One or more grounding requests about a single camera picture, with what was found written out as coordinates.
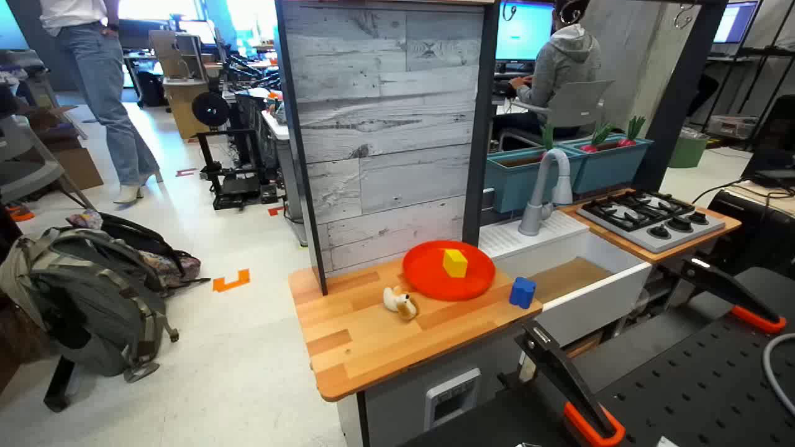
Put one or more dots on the blue cube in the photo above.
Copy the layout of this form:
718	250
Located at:
523	295

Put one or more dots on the yellow cube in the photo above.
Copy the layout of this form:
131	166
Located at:
455	264

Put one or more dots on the orange bowl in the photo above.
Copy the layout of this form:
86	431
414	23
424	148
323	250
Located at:
426	279

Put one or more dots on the small white tan toy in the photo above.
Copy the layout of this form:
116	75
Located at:
397	299

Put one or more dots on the grey wood-look back panel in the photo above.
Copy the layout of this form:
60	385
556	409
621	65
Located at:
380	125

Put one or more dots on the teal planter box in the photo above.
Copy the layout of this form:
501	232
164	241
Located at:
613	171
511	183

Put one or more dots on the grey toy faucet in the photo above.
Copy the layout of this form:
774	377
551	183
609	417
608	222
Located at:
537	207

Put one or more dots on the black equipment stand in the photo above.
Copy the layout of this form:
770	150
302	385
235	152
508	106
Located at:
239	187

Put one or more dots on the orange floor marker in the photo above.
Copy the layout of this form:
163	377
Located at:
230	287

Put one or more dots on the white toy sink basin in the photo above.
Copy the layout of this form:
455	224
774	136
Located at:
592	305

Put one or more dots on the grey desk chair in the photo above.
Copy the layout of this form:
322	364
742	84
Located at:
580	104

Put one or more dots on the red toy radish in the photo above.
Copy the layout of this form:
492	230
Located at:
634	131
600	140

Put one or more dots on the black orange clamp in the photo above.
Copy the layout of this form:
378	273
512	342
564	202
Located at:
562	377
734	299

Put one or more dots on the computer monitor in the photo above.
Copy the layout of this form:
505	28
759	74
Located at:
523	28
737	22

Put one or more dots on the seated person grey hoodie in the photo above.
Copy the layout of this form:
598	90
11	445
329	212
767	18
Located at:
567	64

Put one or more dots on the black bag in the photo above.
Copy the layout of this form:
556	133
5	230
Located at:
157	253

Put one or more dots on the grey toy stove top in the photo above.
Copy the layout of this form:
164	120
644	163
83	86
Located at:
650	236

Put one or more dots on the beige cart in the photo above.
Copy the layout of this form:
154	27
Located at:
178	64

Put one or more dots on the green bin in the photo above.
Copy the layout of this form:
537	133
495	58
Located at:
686	150

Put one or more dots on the grey backpack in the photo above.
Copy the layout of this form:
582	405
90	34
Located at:
90	301

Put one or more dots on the standing person in jeans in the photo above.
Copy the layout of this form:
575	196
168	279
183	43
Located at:
103	84

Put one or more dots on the cardboard box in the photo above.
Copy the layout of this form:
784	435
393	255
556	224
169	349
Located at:
75	163

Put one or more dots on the black perforated robot table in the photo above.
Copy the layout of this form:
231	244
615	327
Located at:
705	389

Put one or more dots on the grey folding chair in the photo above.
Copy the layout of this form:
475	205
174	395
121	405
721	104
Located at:
28	171

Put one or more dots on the black frame post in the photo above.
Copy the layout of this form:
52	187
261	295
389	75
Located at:
298	166
481	125
680	90

